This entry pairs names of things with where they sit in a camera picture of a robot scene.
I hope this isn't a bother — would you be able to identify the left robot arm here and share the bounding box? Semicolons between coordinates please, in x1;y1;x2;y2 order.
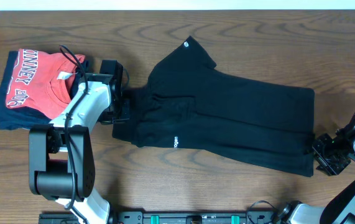
29;73;126;223

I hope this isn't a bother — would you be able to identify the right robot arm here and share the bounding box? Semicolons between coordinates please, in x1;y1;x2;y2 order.
274;112;355;224

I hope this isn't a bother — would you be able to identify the navy folded t-shirt stack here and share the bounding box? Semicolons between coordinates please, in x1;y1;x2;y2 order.
0;50;81;130

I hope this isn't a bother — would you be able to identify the red folded t-shirt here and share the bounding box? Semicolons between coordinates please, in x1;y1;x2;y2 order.
5;49;77;119

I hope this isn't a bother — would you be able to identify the black t-shirt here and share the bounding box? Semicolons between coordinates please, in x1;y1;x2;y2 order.
113;37;315;177

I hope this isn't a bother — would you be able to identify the black mounting rail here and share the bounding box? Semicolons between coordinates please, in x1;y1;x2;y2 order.
39;211;277;224

